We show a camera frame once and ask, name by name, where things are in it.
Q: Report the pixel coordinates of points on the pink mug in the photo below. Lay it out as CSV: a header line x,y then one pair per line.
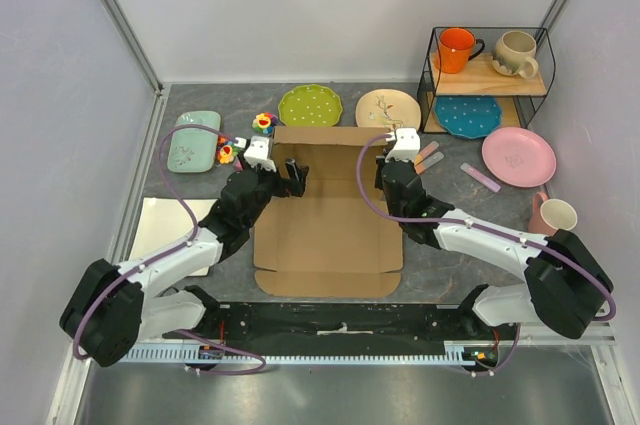
x,y
550,215

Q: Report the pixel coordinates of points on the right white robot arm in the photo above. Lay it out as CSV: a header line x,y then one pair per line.
x,y
560,283

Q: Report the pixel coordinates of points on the rainbow smiling flower toy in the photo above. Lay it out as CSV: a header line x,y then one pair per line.
x,y
265,123

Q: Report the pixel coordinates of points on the cream bird pattern plate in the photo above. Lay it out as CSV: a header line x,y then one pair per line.
x,y
387,108

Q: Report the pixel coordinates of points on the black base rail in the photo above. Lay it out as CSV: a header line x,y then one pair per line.
x,y
356,330

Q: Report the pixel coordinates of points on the purple highlighter pen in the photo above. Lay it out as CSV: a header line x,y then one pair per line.
x,y
480,177

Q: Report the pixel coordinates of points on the black wire wooden shelf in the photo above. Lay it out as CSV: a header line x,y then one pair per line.
x,y
520,98

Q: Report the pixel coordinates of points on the beige ceramic mug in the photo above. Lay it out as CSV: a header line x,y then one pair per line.
x,y
514,55

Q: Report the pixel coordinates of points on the small flower keychain toy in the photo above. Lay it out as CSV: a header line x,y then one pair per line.
x,y
227,149

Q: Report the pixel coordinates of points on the brown cardboard box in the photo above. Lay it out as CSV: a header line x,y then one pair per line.
x,y
334,242

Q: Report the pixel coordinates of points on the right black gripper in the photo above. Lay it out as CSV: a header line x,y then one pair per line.
x,y
380,162

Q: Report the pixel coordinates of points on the pink round plate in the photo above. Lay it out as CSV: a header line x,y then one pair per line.
x,y
519,157

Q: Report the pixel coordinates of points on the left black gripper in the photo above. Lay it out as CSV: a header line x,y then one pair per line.
x,y
296,180

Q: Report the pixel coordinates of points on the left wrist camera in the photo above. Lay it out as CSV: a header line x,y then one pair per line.
x,y
254,153

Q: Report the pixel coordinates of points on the green polka dot plate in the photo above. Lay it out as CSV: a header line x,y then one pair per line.
x,y
310,105

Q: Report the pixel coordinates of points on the blue polka dot plate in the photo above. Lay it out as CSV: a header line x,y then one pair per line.
x,y
468,117

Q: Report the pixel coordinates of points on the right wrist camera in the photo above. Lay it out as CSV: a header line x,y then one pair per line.
x,y
405,145

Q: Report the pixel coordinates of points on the white square plate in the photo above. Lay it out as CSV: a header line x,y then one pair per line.
x,y
163,223

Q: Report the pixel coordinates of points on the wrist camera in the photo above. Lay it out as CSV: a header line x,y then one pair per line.
x,y
254,153
405,145

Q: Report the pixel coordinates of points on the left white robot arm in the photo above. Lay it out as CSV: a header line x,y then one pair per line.
x,y
116,305

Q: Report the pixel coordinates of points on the light teal rectangular tray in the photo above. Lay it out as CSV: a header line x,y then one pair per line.
x,y
193,150

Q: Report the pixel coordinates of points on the orange mug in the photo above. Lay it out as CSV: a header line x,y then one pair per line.
x,y
455,48

